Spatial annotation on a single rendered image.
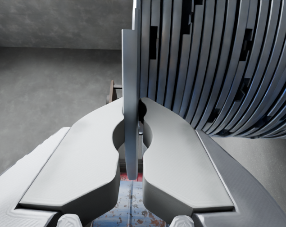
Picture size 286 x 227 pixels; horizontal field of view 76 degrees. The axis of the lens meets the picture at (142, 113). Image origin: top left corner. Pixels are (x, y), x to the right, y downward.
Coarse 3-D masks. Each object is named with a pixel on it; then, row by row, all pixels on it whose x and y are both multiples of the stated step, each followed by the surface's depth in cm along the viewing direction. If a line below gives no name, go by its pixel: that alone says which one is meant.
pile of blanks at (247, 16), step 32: (160, 0) 15; (192, 0) 14; (224, 0) 15; (256, 0) 15; (160, 32) 21; (192, 32) 15; (224, 32) 15; (256, 32) 15; (160, 64) 16; (192, 64) 16; (224, 64) 16; (256, 64) 17; (160, 96) 18; (192, 96) 18; (224, 96) 18; (256, 96) 18; (224, 128) 22; (256, 128) 22
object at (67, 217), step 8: (64, 216) 5; (72, 216) 5; (176, 216) 5; (184, 216) 5; (64, 224) 5; (72, 224) 5; (80, 224) 5; (176, 224) 5; (184, 224) 5; (192, 224) 5
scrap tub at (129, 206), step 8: (120, 184) 95; (128, 184) 95; (136, 184) 96; (120, 192) 89; (128, 192) 89; (136, 192) 89; (120, 200) 85; (128, 200) 85; (136, 200) 85; (120, 208) 82; (128, 208) 82; (136, 208) 83; (144, 208) 83; (104, 216) 80; (112, 216) 80; (120, 216) 80; (128, 216) 80; (136, 216) 80; (144, 216) 81; (152, 216) 81; (96, 224) 78; (104, 224) 78; (112, 224) 78; (120, 224) 78; (128, 224) 78; (136, 224) 79; (144, 224) 79; (152, 224) 79; (160, 224) 79; (168, 224) 80
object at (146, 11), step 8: (144, 0) 14; (144, 8) 14; (144, 16) 15; (144, 24) 15; (144, 32) 15; (144, 40) 15; (144, 48) 15; (144, 56) 16; (144, 64) 16; (144, 72) 16; (144, 80) 17; (144, 88) 17; (144, 96) 18
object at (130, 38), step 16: (128, 32) 8; (128, 48) 8; (128, 64) 9; (128, 80) 9; (128, 96) 9; (128, 112) 10; (128, 128) 10; (128, 144) 11; (128, 160) 12; (128, 176) 15
